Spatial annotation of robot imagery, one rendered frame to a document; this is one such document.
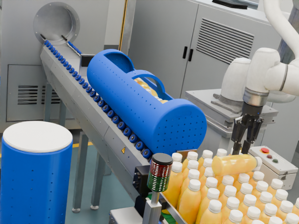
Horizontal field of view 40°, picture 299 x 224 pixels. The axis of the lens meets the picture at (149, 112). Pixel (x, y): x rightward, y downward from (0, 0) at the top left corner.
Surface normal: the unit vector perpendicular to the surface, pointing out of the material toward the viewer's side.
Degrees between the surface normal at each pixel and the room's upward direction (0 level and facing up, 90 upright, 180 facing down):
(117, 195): 0
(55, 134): 0
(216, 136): 90
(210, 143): 90
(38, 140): 0
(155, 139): 90
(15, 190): 90
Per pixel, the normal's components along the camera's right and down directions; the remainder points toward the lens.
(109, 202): 0.16, -0.92
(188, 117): 0.44, 0.40
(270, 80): -0.12, 0.38
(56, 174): 0.70, 0.38
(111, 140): -0.78, -0.28
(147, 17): -0.83, 0.08
